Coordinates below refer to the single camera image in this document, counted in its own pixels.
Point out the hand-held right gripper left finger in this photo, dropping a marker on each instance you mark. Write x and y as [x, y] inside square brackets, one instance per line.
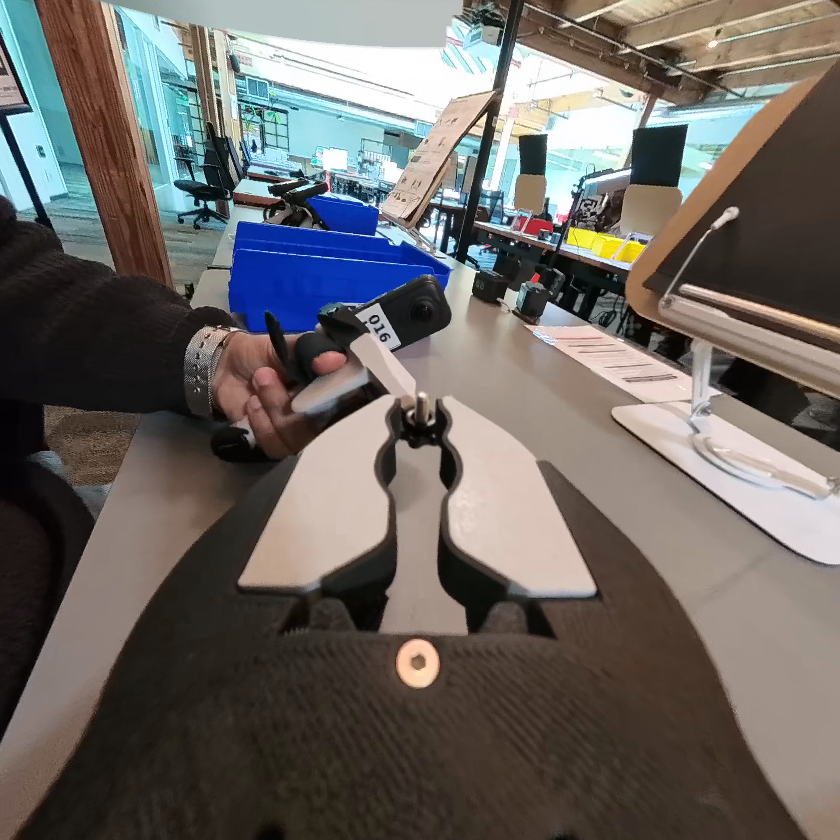
[322, 519]

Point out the blue bin with sticker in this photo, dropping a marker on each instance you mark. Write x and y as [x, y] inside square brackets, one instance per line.
[328, 269]

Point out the person's left hand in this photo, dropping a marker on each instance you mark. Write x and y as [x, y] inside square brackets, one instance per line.
[256, 400]

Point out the metal wristwatch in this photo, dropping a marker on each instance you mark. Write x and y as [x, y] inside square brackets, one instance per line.
[210, 372]

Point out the thick wooden post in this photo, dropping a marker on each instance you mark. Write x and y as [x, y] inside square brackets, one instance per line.
[105, 131]

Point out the plain blue bin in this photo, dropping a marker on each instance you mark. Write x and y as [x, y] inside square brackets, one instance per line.
[344, 214]

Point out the small yellow bin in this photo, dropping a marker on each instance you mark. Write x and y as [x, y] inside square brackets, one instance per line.
[604, 244]

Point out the brown cardboard board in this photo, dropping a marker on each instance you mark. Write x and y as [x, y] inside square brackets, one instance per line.
[440, 158]

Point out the printed paper sheets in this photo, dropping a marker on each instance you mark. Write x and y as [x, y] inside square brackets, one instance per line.
[610, 361]

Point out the black metal pole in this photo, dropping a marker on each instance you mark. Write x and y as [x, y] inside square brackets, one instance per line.
[488, 131]

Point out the white stand base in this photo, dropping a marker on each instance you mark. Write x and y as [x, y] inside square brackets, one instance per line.
[748, 486]

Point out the black device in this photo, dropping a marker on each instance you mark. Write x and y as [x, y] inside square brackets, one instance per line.
[533, 302]
[490, 286]

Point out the black framed floor sign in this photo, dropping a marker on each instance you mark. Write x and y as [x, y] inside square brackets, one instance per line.
[11, 92]

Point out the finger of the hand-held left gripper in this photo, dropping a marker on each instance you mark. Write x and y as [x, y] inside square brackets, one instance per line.
[391, 368]
[331, 391]

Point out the red bin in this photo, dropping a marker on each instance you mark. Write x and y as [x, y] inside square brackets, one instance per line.
[538, 226]

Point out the black office chair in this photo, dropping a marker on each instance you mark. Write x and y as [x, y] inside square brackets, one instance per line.
[204, 177]

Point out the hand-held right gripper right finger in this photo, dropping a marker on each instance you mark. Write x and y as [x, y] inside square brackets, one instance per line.
[519, 519]

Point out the small metal part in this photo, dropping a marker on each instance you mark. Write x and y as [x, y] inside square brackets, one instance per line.
[424, 411]

